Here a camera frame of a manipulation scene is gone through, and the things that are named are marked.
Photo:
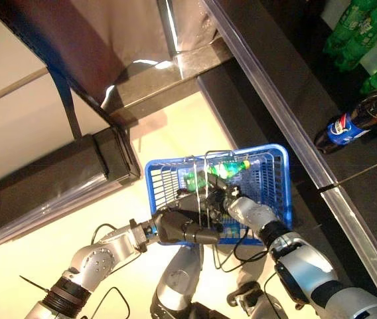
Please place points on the robot black waist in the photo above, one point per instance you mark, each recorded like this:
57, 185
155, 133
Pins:
205, 310

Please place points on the metal crossbeam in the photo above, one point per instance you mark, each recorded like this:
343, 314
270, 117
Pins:
162, 88

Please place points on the black display cabinet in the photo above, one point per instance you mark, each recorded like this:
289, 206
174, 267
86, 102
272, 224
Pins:
59, 179

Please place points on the small green drink bottle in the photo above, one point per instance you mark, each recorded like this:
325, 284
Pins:
193, 181

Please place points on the green soda bottle yellow cap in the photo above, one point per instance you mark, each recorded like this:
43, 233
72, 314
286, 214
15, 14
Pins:
225, 169

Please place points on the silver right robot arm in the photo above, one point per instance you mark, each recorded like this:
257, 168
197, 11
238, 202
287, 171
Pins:
308, 269

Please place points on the silver metal pole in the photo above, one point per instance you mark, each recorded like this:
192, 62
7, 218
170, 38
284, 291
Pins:
170, 26

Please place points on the black zip tie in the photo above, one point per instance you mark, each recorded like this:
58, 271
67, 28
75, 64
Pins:
34, 284

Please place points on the blue plastic shopping basket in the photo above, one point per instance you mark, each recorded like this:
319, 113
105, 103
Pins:
274, 179

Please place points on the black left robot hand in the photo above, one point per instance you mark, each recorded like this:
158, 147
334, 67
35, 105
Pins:
175, 222

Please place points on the silver right robot leg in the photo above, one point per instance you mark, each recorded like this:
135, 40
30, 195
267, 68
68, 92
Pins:
245, 292

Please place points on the cola bottle blue cap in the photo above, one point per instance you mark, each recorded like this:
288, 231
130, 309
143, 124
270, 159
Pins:
341, 129

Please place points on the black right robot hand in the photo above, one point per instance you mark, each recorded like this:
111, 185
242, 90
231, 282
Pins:
220, 202

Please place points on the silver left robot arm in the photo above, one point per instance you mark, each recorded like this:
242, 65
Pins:
99, 262

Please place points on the clear plastic shelf rail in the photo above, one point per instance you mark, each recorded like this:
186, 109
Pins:
360, 239
276, 99

